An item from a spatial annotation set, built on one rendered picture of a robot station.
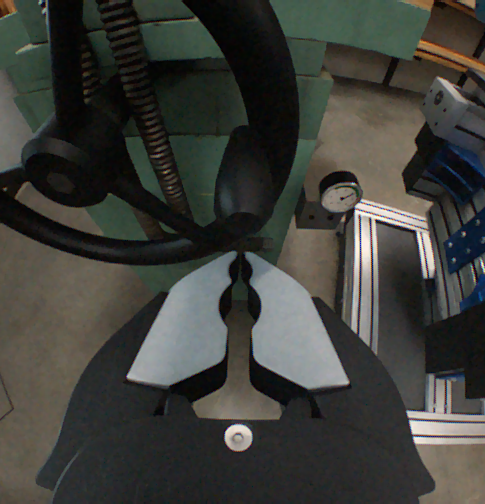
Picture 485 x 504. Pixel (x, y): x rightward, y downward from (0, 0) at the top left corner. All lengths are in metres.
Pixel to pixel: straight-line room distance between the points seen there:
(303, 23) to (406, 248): 0.89
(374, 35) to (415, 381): 0.84
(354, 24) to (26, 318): 1.36
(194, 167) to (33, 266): 1.14
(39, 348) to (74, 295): 0.27
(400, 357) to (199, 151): 0.79
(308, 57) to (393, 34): 0.10
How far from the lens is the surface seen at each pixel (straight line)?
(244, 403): 0.90
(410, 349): 0.89
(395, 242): 1.03
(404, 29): 0.34
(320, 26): 0.31
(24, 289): 1.38
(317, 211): 0.42
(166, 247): 0.24
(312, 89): 0.33
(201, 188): 0.43
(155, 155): 0.23
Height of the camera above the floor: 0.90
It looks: 59 degrees down
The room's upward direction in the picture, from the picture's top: 4 degrees clockwise
